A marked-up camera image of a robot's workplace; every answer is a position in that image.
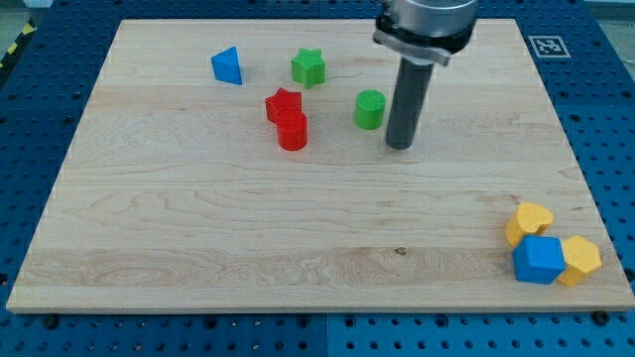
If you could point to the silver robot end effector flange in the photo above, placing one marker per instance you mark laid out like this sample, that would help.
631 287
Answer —
426 31

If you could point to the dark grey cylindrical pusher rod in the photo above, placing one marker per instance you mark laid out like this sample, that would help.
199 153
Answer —
409 95

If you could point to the green cylinder block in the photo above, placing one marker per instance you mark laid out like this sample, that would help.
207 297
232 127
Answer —
369 109

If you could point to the green star block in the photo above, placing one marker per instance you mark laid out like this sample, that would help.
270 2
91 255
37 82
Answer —
308 67

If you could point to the white fiducial marker tag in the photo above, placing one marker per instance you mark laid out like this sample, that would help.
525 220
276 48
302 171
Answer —
549 47

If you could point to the red cylinder block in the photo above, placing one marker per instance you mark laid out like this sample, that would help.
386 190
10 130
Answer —
292 130

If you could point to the red star block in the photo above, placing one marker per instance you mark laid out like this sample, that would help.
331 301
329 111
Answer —
281 101

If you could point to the yellow heart block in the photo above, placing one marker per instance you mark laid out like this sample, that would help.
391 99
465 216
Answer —
529 218

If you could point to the blue triangle block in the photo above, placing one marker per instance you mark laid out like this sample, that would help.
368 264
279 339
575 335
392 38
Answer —
226 66

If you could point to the wooden board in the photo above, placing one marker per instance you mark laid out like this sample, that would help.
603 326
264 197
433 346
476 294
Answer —
175 196

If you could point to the blue cube block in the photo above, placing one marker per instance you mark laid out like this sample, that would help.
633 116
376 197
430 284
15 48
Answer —
538 260

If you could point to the yellow hexagon block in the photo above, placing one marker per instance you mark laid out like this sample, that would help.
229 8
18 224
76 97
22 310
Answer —
582 258

